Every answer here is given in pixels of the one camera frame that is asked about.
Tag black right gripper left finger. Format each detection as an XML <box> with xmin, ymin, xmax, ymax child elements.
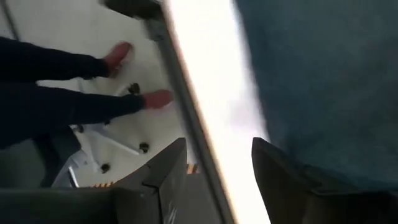
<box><xmin>0</xmin><ymin>138</ymin><xmax>188</xmax><ymax>224</ymax></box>

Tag person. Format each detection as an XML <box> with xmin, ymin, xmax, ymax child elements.
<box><xmin>0</xmin><ymin>36</ymin><xmax>175</xmax><ymax>150</ymax></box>

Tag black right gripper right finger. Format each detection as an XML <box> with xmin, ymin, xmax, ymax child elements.
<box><xmin>251</xmin><ymin>137</ymin><xmax>398</xmax><ymax>224</ymax></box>

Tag dark blue denim jeans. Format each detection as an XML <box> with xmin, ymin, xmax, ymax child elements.
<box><xmin>234</xmin><ymin>0</ymin><xmax>398</xmax><ymax>195</ymax></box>

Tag white office chair base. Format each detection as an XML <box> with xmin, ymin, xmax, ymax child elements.
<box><xmin>51</xmin><ymin>82</ymin><xmax>152</xmax><ymax>189</ymax></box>

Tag black aluminium table frame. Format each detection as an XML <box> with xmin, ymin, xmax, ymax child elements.
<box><xmin>144</xmin><ymin>17</ymin><xmax>239</xmax><ymax>224</ymax></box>

